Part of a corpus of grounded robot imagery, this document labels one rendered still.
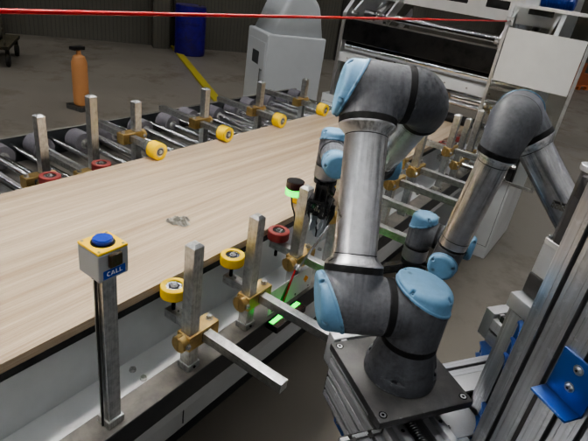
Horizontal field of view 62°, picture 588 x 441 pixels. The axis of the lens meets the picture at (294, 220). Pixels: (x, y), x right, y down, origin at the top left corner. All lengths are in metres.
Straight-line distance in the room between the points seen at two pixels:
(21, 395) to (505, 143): 1.31
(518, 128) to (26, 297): 1.28
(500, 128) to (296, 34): 4.93
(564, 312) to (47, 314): 1.16
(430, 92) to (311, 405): 1.72
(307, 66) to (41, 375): 5.15
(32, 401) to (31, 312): 0.23
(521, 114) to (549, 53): 2.36
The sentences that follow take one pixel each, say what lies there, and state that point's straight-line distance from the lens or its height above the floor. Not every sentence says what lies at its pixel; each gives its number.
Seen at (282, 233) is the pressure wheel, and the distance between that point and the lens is 1.77.
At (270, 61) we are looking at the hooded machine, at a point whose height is 0.75.
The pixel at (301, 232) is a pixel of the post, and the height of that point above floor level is 0.97.
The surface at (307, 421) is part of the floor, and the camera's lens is 2.34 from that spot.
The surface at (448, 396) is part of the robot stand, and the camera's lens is 1.10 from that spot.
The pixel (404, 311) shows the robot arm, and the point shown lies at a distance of 0.94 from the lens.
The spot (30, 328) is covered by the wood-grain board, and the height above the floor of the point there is 0.90.
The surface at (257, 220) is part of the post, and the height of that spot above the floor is 1.11.
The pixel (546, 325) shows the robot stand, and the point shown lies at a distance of 0.96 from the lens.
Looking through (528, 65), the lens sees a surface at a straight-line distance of 3.61.
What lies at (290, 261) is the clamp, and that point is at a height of 0.87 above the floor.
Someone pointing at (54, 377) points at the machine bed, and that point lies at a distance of 1.49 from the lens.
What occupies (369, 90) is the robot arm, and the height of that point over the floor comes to 1.58.
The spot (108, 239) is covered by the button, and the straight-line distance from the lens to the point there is 1.05.
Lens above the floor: 1.76
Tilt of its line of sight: 27 degrees down
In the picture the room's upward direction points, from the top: 9 degrees clockwise
